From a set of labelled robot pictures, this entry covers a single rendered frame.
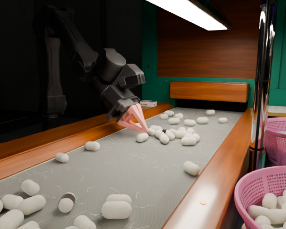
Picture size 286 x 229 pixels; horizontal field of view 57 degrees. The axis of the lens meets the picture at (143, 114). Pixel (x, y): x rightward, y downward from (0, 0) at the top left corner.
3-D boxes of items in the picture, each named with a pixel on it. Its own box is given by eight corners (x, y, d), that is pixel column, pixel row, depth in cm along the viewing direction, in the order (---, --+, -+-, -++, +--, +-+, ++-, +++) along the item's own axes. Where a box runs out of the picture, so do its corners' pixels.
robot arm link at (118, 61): (135, 65, 69) (112, 36, 74) (109, 65, 63) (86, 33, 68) (116, 96, 76) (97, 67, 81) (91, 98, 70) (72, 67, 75)
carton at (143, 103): (139, 106, 106) (139, 101, 106) (143, 104, 109) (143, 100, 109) (153, 107, 104) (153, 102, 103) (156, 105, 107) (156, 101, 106)
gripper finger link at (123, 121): (161, 120, 72) (138, 97, 74) (150, 126, 65) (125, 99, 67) (147, 136, 75) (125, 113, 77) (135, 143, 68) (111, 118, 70)
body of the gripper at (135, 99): (141, 100, 74) (124, 82, 75) (122, 105, 65) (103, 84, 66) (128, 116, 77) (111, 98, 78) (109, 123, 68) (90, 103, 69)
